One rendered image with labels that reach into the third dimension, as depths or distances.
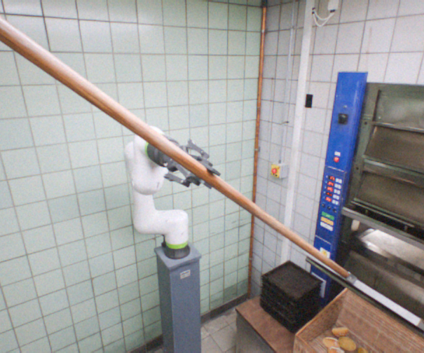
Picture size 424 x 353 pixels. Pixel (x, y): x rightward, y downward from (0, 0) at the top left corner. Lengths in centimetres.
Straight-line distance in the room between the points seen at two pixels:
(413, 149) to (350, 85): 46
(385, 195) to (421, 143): 32
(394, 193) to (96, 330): 211
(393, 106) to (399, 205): 51
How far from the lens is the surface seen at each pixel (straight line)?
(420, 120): 176
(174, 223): 160
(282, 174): 224
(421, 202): 182
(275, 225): 95
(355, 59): 190
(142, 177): 101
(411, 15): 179
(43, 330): 240
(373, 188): 190
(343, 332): 225
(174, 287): 178
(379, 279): 209
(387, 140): 183
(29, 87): 180
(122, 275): 231
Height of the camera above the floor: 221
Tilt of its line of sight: 21 degrees down
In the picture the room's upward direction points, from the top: straight up
